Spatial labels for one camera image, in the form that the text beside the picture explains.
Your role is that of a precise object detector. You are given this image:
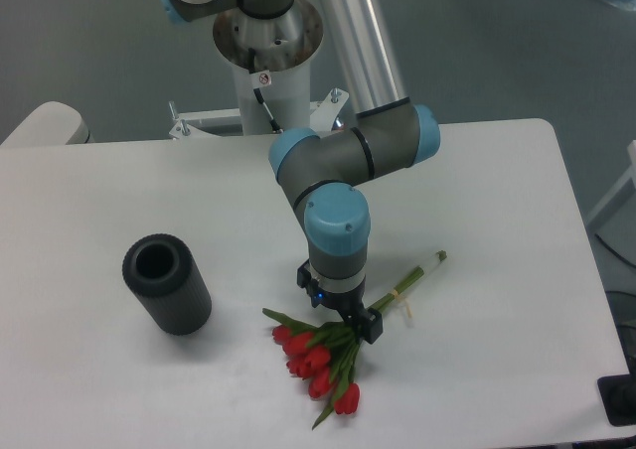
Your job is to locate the black device at table edge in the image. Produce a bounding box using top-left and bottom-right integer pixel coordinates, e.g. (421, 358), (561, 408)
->
(597, 374), (635, 427)

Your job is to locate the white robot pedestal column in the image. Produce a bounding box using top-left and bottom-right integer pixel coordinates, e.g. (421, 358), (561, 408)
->
(213, 0), (324, 135)

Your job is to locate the black floor cable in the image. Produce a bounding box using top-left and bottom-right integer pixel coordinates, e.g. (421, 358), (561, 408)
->
(593, 229), (636, 266)

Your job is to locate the dark grey ribbed vase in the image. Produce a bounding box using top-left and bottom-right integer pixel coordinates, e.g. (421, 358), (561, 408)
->
(122, 233), (212, 336)

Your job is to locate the white pedestal base frame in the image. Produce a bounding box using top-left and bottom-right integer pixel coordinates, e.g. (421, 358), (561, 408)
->
(168, 87), (350, 140)

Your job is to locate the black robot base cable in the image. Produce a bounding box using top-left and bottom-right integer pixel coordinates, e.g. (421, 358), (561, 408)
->
(247, 47), (285, 135)

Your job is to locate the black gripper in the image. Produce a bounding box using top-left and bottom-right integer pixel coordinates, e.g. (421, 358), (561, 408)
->
(297, 260), (384, 344)

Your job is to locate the white chair back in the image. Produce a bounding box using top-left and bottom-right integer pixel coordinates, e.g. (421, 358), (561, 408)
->
(1, 101), (94, 149)

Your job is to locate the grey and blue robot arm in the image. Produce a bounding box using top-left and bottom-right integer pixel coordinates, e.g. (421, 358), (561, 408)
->
(161, 0), (440, 342)

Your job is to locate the white furniture frame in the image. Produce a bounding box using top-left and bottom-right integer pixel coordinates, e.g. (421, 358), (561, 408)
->
(584, 141), (635, 232)

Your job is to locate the red tulip bouquet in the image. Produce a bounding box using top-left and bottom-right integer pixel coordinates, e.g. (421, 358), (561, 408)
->
(261, 250), (448, 431)

